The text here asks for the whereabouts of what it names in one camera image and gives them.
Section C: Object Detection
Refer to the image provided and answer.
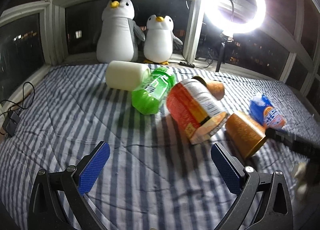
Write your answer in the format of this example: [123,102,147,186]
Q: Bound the brown paper cup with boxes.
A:
[225,111,267,159]
[193,76,225,100]

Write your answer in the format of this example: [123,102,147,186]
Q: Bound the green plastic bottle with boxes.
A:
[131,67,176,115]

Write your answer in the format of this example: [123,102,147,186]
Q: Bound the blue orange soda bottle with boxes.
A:
[249,93,286,129]

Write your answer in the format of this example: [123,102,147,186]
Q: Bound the black power adapter with cable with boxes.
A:
[1,81,36,137]

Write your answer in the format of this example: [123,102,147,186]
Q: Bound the small plush penguin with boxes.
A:
[143,15,183,64]

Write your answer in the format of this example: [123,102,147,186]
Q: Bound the red white labelled can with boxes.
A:
[166,79,229,144]

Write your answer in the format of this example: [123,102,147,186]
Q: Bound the white plastic jar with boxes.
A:
[105,61,151,91]

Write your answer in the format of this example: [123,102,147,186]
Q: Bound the black tripod stand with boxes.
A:
[215,32,234,72]

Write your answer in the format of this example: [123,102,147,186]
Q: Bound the white ring light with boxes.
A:
[201,0,266,35]

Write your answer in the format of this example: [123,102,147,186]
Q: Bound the black inline cable remote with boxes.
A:
[179,61,195,68]

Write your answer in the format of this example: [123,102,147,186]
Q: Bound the large plush penguin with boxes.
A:
[96,0,145,63]

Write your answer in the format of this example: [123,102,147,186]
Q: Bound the blue white striped quilt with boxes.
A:
[0,63,320,230]

